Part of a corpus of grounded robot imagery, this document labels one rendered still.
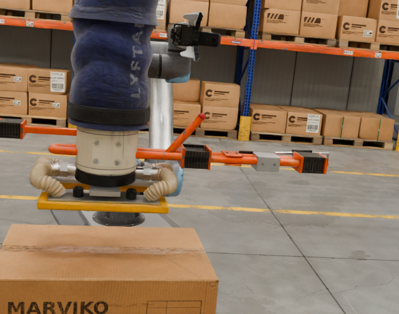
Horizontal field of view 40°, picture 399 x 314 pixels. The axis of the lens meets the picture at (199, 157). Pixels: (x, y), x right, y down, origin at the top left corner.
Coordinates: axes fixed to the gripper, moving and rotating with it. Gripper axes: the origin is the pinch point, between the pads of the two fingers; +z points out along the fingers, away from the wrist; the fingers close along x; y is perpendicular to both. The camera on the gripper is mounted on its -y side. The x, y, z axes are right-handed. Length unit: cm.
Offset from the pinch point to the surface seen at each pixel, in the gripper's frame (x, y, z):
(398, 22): 50, -433, -661
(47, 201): -45, 42, 34
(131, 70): -10.0, 22.4, 29.3
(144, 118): -22.6, 18.2, 27.4
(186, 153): -32.1, 5.8, 25.9
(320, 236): -158, -161, -243
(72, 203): -45, 36, 35
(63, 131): -33, 41, -4
